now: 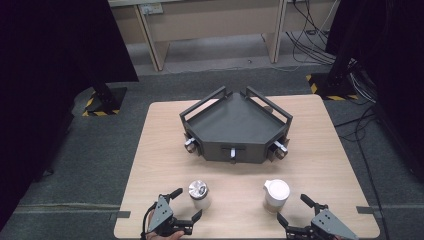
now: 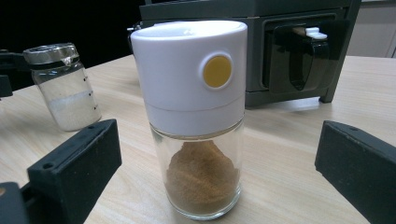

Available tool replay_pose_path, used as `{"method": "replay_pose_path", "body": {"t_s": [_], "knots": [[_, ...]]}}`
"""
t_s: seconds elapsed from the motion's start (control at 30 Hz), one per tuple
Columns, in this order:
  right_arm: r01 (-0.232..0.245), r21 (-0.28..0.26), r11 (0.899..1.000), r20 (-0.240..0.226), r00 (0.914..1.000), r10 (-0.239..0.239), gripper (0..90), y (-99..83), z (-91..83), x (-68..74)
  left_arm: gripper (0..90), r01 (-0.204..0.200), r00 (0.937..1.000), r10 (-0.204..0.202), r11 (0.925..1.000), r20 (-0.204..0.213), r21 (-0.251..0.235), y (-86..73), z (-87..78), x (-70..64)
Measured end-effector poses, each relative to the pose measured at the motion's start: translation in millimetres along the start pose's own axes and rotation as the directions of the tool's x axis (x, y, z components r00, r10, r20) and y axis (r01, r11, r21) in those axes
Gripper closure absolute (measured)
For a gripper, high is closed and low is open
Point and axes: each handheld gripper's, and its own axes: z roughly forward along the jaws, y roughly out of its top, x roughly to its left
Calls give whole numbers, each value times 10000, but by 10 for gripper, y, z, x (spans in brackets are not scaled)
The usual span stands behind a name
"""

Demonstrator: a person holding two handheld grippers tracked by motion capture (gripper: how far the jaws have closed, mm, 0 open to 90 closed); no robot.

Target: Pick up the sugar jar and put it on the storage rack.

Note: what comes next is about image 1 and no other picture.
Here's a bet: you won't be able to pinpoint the white wall socket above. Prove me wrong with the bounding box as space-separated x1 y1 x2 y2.
139 3 165 16

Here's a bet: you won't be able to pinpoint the person's left hand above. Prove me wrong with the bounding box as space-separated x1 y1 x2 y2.
145 211 186 240

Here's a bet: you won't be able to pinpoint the black floor cables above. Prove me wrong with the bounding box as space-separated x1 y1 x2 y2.
333 105 392 240

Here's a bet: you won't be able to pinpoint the bundle of black cables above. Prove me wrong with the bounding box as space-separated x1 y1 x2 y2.
285 0 338 66

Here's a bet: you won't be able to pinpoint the black curtain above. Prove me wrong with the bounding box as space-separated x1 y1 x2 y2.
0 0 140 231
325 0 424 183

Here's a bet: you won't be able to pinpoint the light wooden desk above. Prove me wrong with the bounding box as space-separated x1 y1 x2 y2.
108 0 338 73

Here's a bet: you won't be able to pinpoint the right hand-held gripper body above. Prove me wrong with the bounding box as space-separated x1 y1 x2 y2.
286 203 360 240

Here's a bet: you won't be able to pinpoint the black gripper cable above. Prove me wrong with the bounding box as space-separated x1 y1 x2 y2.
140 201 158 240

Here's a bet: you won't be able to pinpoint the black stand base striped tape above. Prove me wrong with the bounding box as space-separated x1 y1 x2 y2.
81 86 129 118
305 72 360 102

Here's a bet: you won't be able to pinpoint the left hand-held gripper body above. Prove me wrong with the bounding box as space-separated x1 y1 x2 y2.
147 194 195 237

